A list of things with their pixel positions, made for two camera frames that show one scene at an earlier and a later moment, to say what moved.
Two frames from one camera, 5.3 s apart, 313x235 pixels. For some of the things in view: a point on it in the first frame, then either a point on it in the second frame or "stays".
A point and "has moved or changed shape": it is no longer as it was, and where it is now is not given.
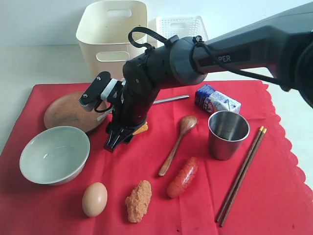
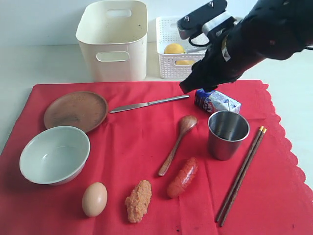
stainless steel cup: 227,129 stays
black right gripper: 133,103 -> 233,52
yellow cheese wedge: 144,128 has moved or changed shape
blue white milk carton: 212,101 stays
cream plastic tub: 102,33 stays
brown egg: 94,199 stays
